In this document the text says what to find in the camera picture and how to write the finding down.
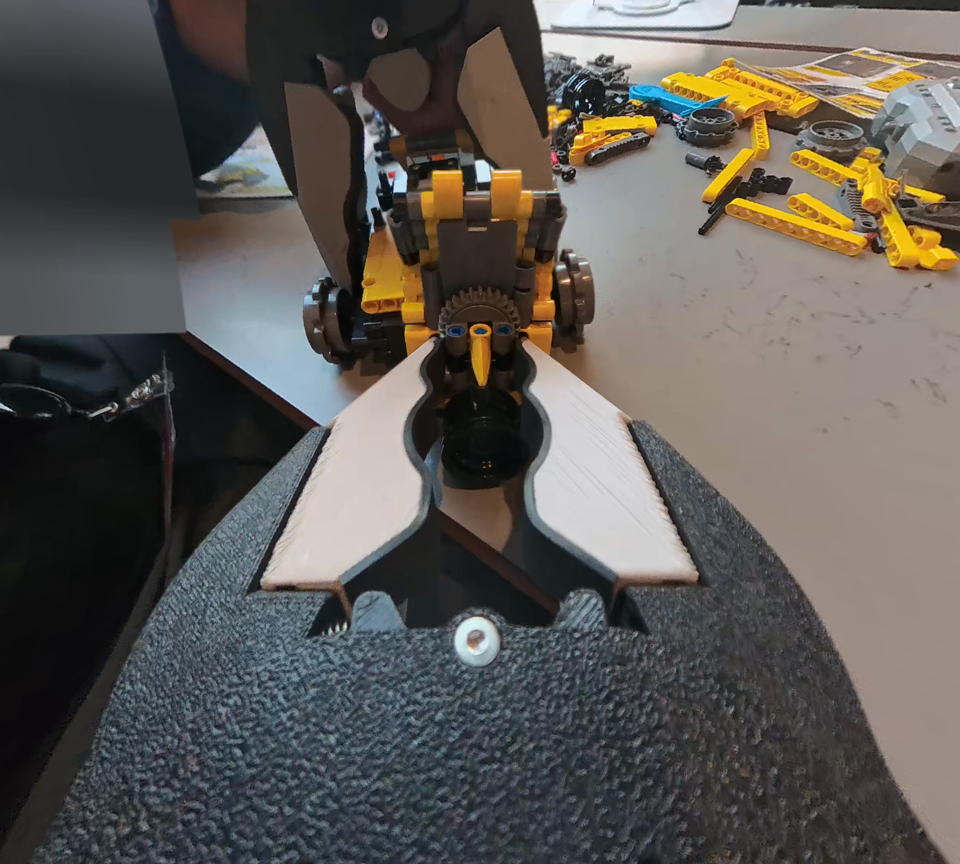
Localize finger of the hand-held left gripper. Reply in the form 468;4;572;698
283;80;370;295
454;26;554;169

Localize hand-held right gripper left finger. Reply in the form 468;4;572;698
261;337;445;591

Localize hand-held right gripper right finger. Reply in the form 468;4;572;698
519;341;700;586

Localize white instruction booklet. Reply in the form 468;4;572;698
193;127;295;199

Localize yellow black brick vehicle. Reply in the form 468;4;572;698
300;129;599;376

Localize person's left forearm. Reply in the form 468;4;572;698
138;0;264;179

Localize grey desk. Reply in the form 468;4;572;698
171;1;960;858

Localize person's left hand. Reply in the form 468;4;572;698
362;52;472;136

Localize loose grey wheel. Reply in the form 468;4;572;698
681;109;741;148
795;119;865;158

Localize yellow and blue beam stack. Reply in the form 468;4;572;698
628;57;820;124

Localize scattered long yellow beams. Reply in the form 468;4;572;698
697;114;960;273

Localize clear sticker sheet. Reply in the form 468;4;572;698
753;45;960;117

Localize grey battery box brick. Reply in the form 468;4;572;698
870;76;960;181

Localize black strap with metal buckle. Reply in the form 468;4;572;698
0;369;175;424

